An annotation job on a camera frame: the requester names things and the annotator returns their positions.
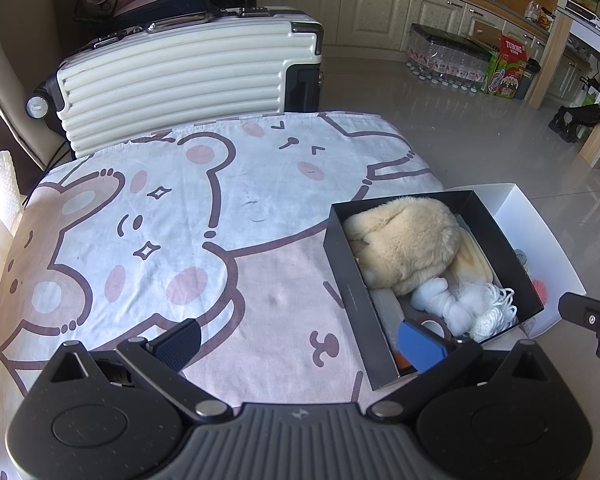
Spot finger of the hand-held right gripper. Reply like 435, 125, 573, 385
558, 292, 600, 334

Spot pink knit item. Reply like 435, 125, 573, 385
530, 277, 551, 306

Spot black cardboard box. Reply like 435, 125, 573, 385
324, 190, 546, 392

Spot white yarn bundle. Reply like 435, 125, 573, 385
442, 282, 520, 343

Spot oval wooden box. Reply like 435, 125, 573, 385
452, 237, 493, 286

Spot white knotted cloth bundle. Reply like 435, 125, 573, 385
411, 277, 451, 311

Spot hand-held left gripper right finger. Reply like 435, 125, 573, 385
364, 319, 557, 421

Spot white ribbed suitcase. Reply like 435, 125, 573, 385
26, 6, 326, 160

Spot beige plush toy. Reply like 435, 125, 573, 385
342, 197, 463, 296

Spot white cardboard box lid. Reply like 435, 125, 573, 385
447, 182, 588, 346

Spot black bin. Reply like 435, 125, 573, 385
512, 57, 541, 101

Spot red green carton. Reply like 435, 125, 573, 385
486, 34, 530, 98

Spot brown tape roll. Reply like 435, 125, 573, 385
411, 314, 453, 343

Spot clear snack jar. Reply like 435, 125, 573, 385
524, 0, 556, 31

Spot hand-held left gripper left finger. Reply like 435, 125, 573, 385
44, 318, 235, 422

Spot pack of water bottles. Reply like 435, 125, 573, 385
405, 22, 498, 95

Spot white embossed paper towel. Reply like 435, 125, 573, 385
0, 150, 21, 231

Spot cream kitchen cabinets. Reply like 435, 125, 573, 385
252, 0, 600, 106

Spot bear printed blanket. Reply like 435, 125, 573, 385
0, 110, 446, 461

